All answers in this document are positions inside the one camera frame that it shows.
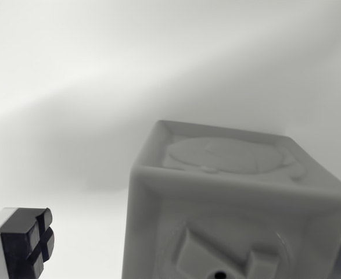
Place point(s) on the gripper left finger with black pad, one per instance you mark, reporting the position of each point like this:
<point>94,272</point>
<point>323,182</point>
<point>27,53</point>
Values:
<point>19,247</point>

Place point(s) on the grey embossed soft cube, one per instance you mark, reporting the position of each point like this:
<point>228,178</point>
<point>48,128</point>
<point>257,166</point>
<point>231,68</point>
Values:
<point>231,209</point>

